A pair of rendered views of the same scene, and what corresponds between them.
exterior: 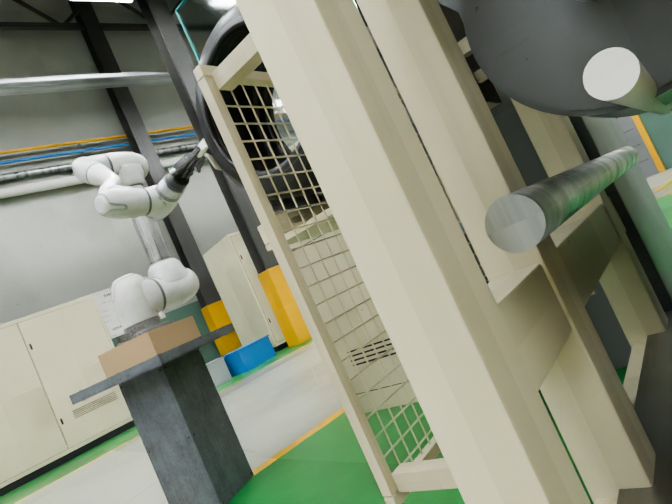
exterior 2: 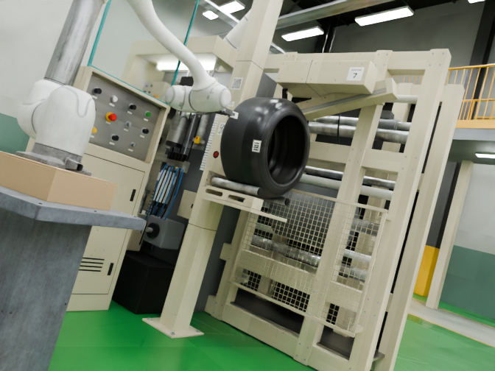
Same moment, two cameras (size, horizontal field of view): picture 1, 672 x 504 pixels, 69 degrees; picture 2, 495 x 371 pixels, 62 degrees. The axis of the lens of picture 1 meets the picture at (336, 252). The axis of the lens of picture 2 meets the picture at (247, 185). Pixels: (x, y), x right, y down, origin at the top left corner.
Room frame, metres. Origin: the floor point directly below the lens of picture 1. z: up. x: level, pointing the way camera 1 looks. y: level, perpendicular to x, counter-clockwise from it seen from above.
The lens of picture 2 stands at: (1.44, 2.28, 0.78)
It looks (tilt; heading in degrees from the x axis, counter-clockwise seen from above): 4 degrees up; 270
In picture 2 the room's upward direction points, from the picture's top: 16 degrees clockwise
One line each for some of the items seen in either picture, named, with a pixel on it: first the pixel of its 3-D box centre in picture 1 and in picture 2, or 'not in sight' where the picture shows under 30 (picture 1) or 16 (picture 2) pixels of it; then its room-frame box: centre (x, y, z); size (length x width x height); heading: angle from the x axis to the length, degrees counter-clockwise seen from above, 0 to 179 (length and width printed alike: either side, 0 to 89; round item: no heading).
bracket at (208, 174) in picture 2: not in sight; (227, 185); (1.58, -0.18, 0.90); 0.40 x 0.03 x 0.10; 53
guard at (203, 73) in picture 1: (424, 228); (299, 249); (1.06, -0.20, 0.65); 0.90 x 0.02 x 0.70; 143
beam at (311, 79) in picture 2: not in sight; (328, 80); (1.16, -0.23, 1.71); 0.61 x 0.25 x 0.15; 143
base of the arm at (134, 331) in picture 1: (140, 330); (60, 159); (2.08, 0.90, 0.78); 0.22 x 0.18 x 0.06; 150
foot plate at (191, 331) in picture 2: not in sight; (173, 325); (1.66, -0.21, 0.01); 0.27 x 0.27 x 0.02; 53
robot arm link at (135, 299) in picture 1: (134, 299); (67, 118); (2.11, 0.88, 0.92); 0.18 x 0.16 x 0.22; 139
